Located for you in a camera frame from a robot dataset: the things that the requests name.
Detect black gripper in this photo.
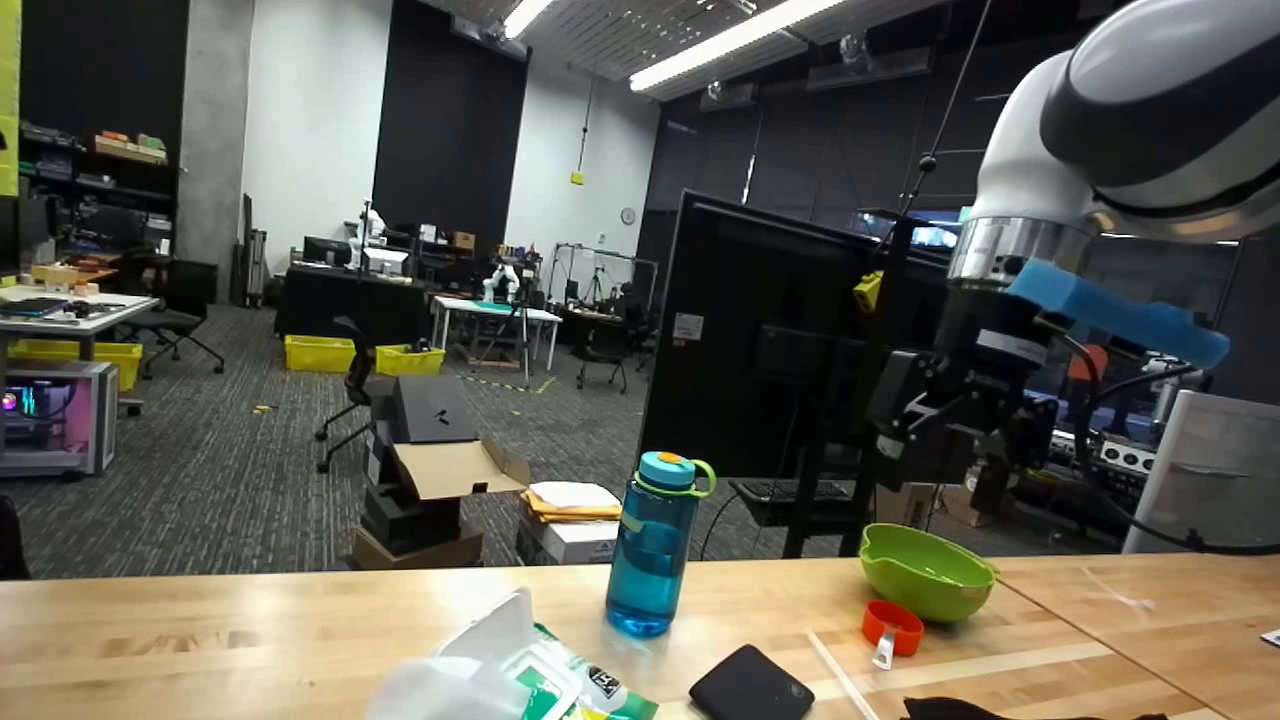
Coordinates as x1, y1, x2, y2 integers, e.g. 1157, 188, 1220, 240
866, 287, 1057, 513

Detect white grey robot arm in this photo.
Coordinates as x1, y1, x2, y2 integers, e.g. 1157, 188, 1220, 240
862, 0, 1280, 488

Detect green plastic bowl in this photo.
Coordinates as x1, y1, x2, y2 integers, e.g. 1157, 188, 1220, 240
862, 521, 996, 623

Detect black monitor panel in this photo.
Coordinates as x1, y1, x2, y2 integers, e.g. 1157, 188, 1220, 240
642, 193, 950, 474

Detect small orange cup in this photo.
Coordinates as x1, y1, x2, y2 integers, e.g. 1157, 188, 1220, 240
862, 600, 923, 655

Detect black cloth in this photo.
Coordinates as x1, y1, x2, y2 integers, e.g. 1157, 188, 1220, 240
904, 694, 1171, 720

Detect black smartphone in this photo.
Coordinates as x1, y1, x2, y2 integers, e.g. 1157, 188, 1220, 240
687, 643, 811, 720

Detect blue water bottle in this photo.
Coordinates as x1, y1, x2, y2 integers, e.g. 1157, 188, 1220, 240
605, 451, 718, 641

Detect yellow envelope stack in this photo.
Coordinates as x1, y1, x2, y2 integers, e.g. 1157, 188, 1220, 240
521, 480, 622, 522

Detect open cardboard box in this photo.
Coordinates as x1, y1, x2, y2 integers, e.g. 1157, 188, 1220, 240
350, 441, 531, 568

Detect black office chair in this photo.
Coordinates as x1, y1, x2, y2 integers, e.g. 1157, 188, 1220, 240
313, 314, 381, 474

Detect yellow storage bin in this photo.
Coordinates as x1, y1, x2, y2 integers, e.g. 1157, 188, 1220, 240
280, 335, 443, 375

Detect glowing computer case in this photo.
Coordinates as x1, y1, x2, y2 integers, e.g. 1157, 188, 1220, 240
0, 361, 116, 474

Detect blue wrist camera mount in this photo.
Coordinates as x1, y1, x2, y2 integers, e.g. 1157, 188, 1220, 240
1009, 261, 1233, 367

